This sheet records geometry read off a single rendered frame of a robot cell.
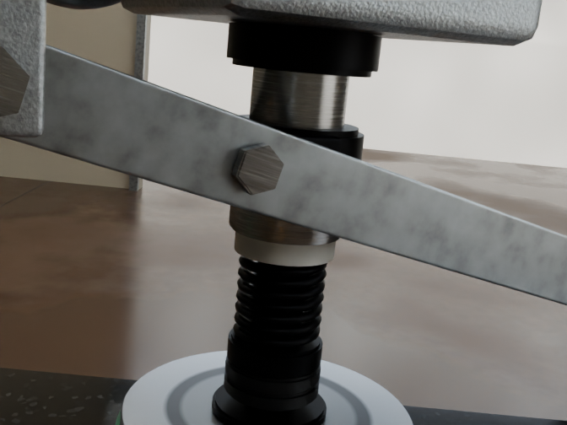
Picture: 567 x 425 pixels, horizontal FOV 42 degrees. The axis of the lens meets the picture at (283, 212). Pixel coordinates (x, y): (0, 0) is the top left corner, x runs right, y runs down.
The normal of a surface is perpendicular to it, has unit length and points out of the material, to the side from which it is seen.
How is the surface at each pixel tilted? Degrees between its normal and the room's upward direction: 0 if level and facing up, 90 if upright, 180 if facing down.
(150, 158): 90
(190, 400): 0
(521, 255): 90
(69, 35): 90
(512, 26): 113
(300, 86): 90
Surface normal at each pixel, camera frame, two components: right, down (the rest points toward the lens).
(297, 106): -0.04, 0.22
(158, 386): 0.09, -0.97
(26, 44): 0.44, 0.24
